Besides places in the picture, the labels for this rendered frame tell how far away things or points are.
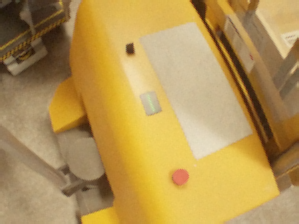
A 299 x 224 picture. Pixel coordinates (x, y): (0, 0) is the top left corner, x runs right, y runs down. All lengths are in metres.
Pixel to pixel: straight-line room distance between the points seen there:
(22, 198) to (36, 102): 0.57
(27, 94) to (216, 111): 1.35
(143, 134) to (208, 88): 0.21
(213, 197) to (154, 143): 0.20
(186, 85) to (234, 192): 0.31
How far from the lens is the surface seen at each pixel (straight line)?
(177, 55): 0.93
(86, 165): 1.31
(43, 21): 1.83
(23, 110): 1.97
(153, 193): 0.82
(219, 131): 0.86
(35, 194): 1.82
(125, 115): 0.87
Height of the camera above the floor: 1.70
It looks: 69 degrees down
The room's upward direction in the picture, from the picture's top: 2 degrees counter-clockwise
